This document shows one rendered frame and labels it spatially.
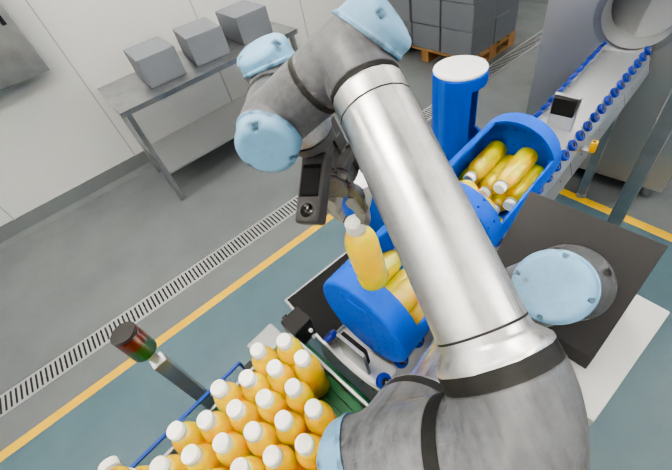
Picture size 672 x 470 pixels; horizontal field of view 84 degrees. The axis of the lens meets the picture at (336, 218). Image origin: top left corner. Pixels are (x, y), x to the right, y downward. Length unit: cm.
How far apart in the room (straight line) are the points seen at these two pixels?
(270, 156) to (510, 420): 33
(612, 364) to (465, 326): 70
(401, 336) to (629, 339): 47
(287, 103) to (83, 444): 245
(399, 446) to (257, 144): 31
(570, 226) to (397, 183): 63
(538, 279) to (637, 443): 160
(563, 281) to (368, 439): 42
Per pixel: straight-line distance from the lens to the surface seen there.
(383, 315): 89
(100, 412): 270
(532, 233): 91
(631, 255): 90
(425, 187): 31
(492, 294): 30
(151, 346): 110
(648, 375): 237
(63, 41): 393
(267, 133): 41
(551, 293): 68
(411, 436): 34
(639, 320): 105
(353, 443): 38
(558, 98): 184
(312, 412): 94
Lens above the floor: 198
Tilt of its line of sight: 45 degrees down
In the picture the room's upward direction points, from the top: 15 degrees counter-clockwise
